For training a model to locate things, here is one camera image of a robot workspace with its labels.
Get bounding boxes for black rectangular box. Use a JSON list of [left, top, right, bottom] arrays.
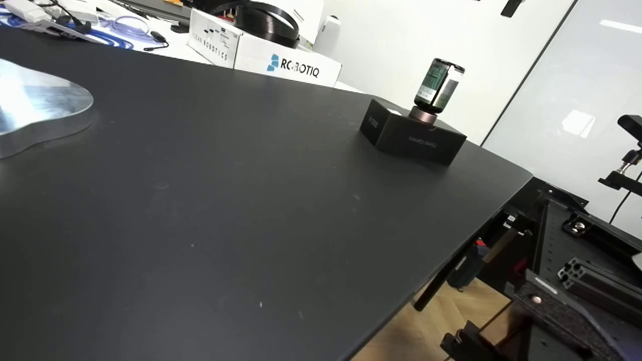
[[358, 98, 470, 166]]

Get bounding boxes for aluminium extrusion profile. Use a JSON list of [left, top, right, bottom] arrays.
[[556, 257, 642, 312]]

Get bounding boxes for black camera on stand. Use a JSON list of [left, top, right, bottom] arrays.
[[597, 112, 642, 197]]

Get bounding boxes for white Robotiq cardboard box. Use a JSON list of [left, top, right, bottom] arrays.
[[184, 6, 342, 89]]

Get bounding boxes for black table support bracket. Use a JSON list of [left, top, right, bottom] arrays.
[[411, 206, 538, 312]]

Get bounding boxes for blue and white papers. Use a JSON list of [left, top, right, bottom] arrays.
[[0, 0, 171, 53]]

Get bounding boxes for black perforated optical breadboard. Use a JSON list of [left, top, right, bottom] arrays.
[[512, 197, 642, 361]]

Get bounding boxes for black round headphone case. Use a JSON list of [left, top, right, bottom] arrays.
[[232, 0, 300, 49]]

